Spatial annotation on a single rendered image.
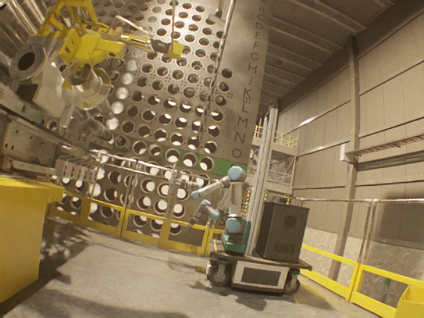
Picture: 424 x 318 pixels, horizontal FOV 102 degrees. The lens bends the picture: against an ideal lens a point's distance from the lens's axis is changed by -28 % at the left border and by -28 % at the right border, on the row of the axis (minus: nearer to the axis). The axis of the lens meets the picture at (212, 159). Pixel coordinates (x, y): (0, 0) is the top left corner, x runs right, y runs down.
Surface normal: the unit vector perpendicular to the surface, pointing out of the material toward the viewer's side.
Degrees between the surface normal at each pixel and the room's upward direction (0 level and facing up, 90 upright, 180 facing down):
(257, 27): 90
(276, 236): 90
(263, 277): 90
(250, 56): 90
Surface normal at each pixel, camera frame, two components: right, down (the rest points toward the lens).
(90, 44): 0.16, -0.14
